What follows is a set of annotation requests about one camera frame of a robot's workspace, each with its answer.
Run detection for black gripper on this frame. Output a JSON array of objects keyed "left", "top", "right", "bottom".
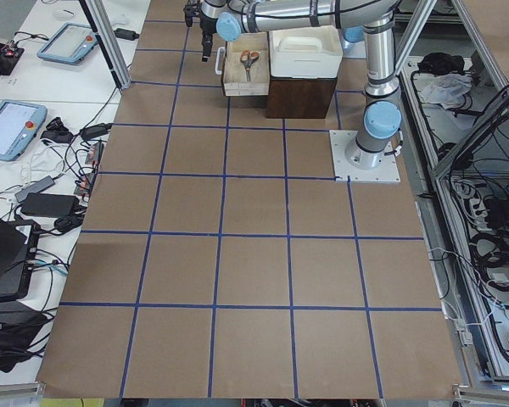
[{"left": 183, "top": 0, "right": 227, "bottom": 63}]

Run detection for wooden drawer with white handle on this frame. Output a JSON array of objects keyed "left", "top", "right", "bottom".
[{"left": 215, "top": 33, "right": 270, "bottom": 97}]

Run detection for orange grey handled scissors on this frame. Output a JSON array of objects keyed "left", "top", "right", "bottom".
[{"left": 240, "top": 49, "right": 260, "bottom": 81}]

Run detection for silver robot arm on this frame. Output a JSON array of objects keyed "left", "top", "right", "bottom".
[{"left": 183, "top": 0, "right": 401, "bottom": 170}]

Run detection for black power adapter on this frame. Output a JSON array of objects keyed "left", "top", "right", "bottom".
[{"left": 114, "top": 28, "right": 139, "bottom": 41}]

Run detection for dark brown wooden cabinet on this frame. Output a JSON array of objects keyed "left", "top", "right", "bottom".
[{"left": 266, "top": 76, "right": 338, "bottom": 119}]

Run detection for white plastic tray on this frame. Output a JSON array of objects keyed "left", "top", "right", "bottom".
[{"left": 269, "top": 26, "right": 343, "bottom": 79}]

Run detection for teach pendant far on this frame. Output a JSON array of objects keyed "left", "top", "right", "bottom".
[{"left": 36, "top": 23, "right": 98, "bottom": 65}]

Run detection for teach pendant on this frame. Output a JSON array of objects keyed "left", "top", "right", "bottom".
[
  {"left": 0, "top": 99, "right": 48, "bottom": 162},
  {"left": 36, "top": 23, "right": 98, "bottom": 65}
]

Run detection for teach pendant near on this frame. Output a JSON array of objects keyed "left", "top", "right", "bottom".
[{"left": 0, "top": 99, "right": 48, "bottom": 162}]

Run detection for black power brick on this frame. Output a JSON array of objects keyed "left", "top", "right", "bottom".
[{"left": 20, "top": 192, "right": 80, "bottom": 218}]

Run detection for black laptop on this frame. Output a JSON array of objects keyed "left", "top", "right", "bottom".
[{"left": 0, "top": 219, "right": 41, "bottom": 302}]

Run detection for aluminium frame post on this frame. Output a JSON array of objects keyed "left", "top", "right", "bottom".
[{"left": 79, "top": 0, "right": 131, "bottom": 92}]

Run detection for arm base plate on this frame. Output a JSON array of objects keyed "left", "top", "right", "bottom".
[{"left": 329, "top": 130, "right": 400, "bottom": 184}]

